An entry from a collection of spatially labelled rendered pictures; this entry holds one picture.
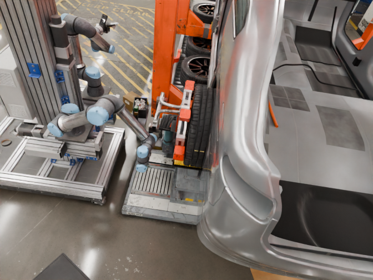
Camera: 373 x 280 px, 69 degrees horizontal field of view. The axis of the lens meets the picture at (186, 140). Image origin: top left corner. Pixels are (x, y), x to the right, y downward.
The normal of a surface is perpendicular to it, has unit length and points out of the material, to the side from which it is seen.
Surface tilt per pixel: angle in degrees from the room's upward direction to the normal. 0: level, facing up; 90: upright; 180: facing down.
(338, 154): 22
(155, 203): 0
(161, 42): 90
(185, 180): 0
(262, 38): 28
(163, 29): 90
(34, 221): 0
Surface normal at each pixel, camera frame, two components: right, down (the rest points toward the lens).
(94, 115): -0.18, 0.64
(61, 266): 0.12, -0.69
